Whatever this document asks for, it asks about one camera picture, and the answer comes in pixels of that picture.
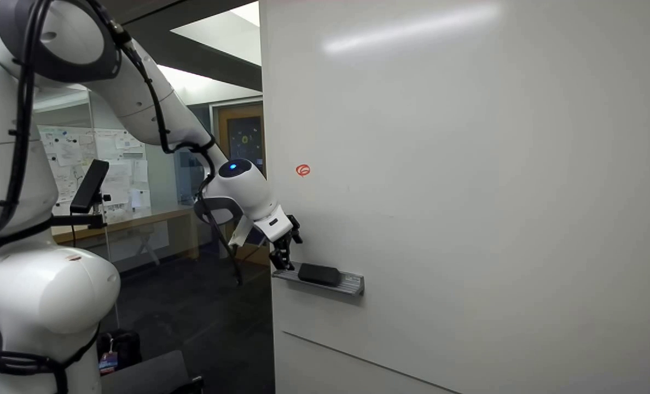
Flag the wall map poster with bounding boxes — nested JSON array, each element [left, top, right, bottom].
[[38, 122, 98, 219]]

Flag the white paper sheets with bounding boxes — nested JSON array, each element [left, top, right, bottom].
[[92, 126, 153, 219]]

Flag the black camera on stand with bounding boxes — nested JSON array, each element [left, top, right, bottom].
[[36, 158, 113, 229]]

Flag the black whiteboard eraser duster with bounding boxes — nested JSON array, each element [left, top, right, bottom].
[[295, 263, 343, 288]]

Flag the black chair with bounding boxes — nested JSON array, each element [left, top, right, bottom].
[[98, 347, 209, 394]]

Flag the black bag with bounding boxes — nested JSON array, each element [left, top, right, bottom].
[[92, 328, 144, 375]]

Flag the large white whiteboard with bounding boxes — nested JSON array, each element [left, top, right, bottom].
[[258, 0, 650, 394]]

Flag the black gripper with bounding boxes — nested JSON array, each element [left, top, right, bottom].
[[268, 216, 305, 273]]

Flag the wooden table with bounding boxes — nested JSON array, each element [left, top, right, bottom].
[[51, 207, 203, 263]]

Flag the ceiling light panel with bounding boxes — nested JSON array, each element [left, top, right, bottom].
[[168, 0, 263, 68]]

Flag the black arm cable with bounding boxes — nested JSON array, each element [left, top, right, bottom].
[[0, 0, 246, 394]]

